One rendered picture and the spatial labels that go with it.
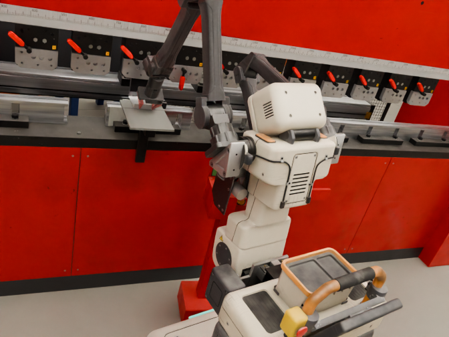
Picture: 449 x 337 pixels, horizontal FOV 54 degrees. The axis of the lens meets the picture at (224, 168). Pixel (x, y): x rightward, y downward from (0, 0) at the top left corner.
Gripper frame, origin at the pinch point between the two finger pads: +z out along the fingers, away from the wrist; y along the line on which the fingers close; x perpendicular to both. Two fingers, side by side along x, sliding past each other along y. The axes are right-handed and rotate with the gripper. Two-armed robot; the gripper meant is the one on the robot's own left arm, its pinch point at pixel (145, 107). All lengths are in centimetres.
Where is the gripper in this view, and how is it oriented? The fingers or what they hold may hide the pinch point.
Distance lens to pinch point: 192.3
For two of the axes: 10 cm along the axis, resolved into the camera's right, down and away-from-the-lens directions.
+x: 2.0, 8.6, -4.7
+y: -9.1, -0.2, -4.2
